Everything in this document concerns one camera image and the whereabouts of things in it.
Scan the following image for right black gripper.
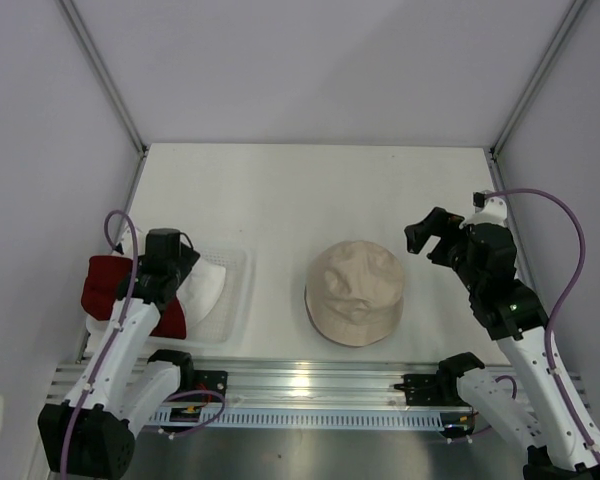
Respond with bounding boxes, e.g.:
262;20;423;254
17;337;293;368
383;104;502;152
403;207;482;293

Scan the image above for dark red bucket hat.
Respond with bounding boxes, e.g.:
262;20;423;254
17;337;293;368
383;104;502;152
81;255;187;340

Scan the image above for beige bucket hat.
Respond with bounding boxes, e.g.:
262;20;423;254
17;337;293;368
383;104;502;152
304;240;406;348

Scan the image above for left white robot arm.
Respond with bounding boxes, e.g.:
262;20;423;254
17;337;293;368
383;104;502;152
38;228;200;479

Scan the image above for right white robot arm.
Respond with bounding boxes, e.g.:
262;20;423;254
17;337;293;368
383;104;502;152
404;207;600;479

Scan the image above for white bucket hat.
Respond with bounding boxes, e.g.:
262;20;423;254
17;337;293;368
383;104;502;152
113;227;227;340

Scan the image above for white plastic basket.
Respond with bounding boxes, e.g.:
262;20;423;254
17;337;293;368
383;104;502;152
84;244;257;351

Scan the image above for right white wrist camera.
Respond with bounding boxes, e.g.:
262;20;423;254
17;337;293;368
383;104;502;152
460;191;508;228

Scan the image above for left black base bracket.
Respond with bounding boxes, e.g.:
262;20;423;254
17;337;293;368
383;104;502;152
183;370;229;405

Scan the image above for black base bracket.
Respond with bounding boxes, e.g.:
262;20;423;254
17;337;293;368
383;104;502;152
393;373;451;407
183;370;229;405

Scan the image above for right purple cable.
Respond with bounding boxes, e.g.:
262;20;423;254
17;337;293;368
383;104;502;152
489;187;600;480

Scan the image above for white slotted cable duct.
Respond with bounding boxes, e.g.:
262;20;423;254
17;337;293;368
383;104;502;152
144;405;446;430

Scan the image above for aluminium mounting rail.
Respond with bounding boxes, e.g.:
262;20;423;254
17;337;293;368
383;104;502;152
46;357;593;414

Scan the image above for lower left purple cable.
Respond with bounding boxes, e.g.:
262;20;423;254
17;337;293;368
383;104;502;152
157;390;228;442

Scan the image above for right black base bracket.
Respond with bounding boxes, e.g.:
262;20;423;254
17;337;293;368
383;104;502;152
393;373;451;407

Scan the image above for left aluminium frame post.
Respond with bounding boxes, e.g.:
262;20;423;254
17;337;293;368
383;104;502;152
55;0;147;156

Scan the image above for aluminium frame post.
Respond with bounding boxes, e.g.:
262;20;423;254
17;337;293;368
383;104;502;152
55;0;147;156
489;0;593;162

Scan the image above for right aluminium frame post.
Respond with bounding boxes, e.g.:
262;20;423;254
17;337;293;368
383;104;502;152
489;0;593;162

